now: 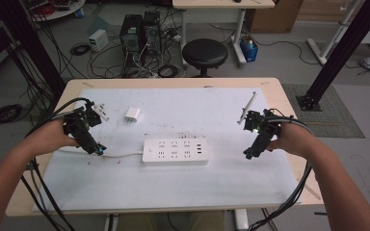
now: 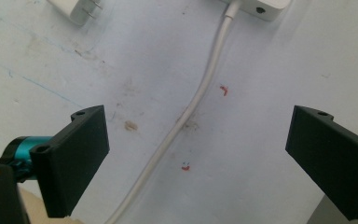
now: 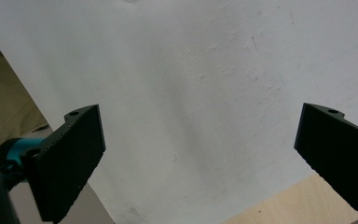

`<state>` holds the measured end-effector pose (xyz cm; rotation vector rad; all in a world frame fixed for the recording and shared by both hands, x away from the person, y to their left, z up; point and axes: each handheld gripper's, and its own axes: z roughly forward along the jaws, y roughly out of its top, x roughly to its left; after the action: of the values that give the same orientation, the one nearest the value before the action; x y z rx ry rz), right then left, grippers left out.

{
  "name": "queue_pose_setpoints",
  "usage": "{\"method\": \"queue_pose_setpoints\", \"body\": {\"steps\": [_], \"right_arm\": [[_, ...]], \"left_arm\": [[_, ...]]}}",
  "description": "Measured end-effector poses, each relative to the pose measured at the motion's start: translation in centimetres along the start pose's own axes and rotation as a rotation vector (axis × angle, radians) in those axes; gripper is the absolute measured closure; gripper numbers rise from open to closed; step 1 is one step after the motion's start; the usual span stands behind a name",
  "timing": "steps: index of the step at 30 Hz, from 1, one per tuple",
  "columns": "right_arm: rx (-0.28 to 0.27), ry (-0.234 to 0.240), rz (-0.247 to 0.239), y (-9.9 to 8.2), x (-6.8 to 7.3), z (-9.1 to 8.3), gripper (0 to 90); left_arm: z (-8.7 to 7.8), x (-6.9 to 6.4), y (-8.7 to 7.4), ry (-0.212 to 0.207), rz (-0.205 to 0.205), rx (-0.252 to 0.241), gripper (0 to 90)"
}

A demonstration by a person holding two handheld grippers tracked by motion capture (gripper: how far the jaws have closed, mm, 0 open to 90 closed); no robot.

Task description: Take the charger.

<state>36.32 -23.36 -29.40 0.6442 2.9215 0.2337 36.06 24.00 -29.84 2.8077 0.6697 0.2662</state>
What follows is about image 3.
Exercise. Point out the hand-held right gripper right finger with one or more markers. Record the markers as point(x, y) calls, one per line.
point(338, 149)

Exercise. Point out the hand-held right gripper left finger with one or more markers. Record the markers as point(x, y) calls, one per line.
point(65, 158)

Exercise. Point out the light wooden board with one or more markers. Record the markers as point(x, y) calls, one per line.
point(292, 205)

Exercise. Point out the beige cloth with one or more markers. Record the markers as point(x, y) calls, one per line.
point(3, 102)

